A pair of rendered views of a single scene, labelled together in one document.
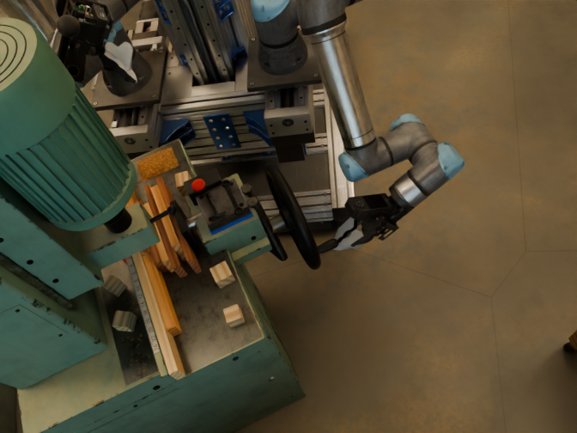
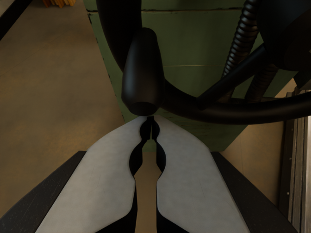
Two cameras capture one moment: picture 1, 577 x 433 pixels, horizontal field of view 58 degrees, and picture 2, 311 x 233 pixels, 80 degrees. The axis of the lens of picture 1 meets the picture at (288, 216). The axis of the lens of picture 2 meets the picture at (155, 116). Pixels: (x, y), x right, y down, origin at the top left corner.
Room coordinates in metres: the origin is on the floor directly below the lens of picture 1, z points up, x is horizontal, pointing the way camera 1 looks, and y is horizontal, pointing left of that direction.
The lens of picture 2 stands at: (0.59, -0.14, 0.89)
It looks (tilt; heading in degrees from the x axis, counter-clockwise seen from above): 61 degrees down; 100
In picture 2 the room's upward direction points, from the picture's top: 2 degrees counter-clockwise
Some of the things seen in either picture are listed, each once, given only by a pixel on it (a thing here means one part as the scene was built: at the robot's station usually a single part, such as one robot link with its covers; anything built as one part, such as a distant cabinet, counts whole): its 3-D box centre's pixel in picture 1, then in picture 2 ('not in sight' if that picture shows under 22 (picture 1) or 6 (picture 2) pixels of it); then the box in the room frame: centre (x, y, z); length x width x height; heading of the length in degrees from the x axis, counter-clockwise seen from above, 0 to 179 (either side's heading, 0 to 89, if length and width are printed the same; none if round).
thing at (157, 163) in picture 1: (155, 161); not in sight; (0.89, 0.28, 0.91); 0.10 x 0.07 x 0.02; 99
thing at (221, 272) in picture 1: (222, 274); not in sight; (0.52, 0.17, 0.92); 0.04 x 0.04 x 0.03; 13
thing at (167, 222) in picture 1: (170, 222); not in sight; (0.68, 0.26, 0.94); 0.17 x 0.02 x 0.07; 9
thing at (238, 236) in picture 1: (225, 216); not in sight; (0.66, 0.14, 0.91); 0.15 x 0.14 x 0.09; 9
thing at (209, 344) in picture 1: (197, 241); not in sight; (0.65, 0.22, 0.87); 0.61 x 0.30 x 0.06; 9
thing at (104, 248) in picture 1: (120, 236); not in sight; (0.62, 0.35, 1.03); 0.14 x 0.07 x 0.09; 99
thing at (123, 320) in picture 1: (124, 320); not in sight; (0.53, 0.44, 0.82); 0.04 x 0.04 x 0.04; 68
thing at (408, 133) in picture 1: (406, 141); not in sight; (0.71, -0.32, 0.92); 0.11 x 0.11 x 0.08; 8
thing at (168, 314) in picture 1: (137, 221); not in sight; (0.72, 0.34, 0.92); 0.60 x 0.02 x 0.04; 9
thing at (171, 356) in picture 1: (139, 254); not in sight; (0.63, 0.35, 0.92); 0.60 x 0.02 x 0.05; 9
